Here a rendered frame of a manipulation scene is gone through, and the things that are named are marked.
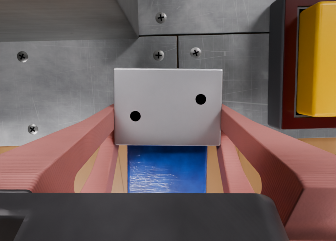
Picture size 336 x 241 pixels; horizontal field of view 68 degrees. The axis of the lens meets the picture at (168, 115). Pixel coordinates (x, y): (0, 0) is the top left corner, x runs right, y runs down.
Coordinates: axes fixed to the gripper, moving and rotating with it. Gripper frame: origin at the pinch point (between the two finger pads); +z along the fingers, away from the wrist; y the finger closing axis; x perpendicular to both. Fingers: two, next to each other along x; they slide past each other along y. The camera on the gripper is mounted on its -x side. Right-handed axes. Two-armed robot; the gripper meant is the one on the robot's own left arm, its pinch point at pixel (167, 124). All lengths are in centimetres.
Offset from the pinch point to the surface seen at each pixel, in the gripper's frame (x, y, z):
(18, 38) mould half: -2.5, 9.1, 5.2
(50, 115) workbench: 2.3, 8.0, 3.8
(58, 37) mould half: -2.5, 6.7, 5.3
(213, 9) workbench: -3.7, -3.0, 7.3
